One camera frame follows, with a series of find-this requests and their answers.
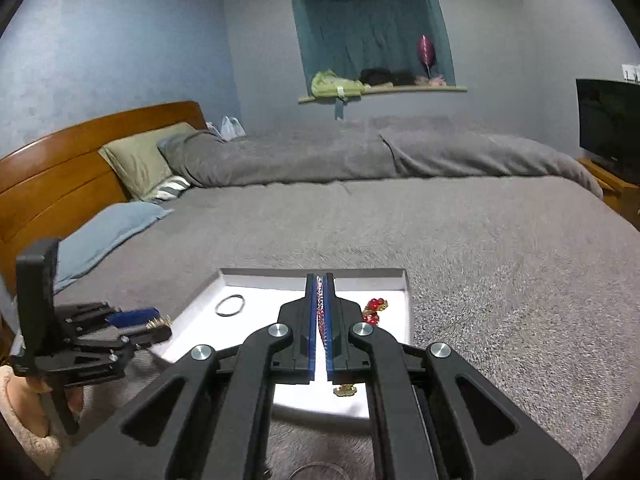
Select thin grey bangle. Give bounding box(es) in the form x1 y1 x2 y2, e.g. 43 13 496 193
214 294 245 318

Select red bead gold bracelet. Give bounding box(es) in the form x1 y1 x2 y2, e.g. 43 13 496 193
361 297 390 326

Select person's left hand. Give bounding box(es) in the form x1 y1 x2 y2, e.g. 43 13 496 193
1 365 53 443

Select grey shallow cardboard tray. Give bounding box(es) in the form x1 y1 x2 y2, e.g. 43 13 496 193
152 269 412 424

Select light blue pillow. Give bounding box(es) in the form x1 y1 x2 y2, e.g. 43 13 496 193
53 202 172 294

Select striped pillow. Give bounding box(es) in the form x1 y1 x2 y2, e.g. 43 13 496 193
142 176 191 204

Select olive green pillow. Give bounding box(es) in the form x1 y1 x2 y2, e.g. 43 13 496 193
99 122 196 202

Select wooden headboard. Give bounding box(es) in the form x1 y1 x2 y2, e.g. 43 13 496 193
0 101 205 292

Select grey bed blanket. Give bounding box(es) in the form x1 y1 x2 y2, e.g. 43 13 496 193
58 177 639 474

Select white plastic bag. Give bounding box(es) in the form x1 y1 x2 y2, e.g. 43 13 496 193
206 116 246 142

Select grey duvet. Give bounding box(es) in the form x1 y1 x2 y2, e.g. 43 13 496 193
157 116 602 196

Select wooden tv stand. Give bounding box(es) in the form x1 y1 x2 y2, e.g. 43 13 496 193
578 157 640 230

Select green cloth on sill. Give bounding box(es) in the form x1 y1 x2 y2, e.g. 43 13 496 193
310 70 368 100

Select wooden window sill shelf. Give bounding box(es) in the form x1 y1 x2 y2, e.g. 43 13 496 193
297 84 469 105

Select black clothes on sill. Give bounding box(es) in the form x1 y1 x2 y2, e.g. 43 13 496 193
359 67 416 87

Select black television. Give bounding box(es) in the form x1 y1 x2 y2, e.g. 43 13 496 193
576 79 640 185

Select teal curtain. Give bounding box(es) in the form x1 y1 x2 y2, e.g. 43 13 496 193
291 0 456 86

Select pink wine glass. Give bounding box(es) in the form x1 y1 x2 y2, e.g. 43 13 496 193
418 35 436 78

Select white wall sockets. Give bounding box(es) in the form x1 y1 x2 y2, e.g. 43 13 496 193
622 64 640 84

